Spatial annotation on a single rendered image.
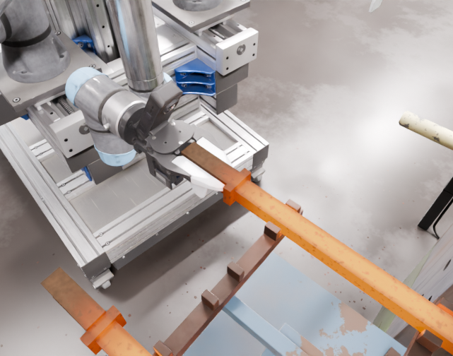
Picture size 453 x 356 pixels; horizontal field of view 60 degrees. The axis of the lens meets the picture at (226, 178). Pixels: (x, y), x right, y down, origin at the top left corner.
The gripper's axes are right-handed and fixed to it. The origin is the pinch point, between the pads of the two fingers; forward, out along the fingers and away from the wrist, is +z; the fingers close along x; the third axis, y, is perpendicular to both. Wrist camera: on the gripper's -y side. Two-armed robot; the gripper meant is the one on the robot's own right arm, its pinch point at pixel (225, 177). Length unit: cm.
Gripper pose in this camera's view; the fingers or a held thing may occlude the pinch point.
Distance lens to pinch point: 56.0
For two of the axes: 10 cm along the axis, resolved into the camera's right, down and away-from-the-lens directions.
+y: 0.0, 6.2, 7.9
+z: 7.5, 5.2, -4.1
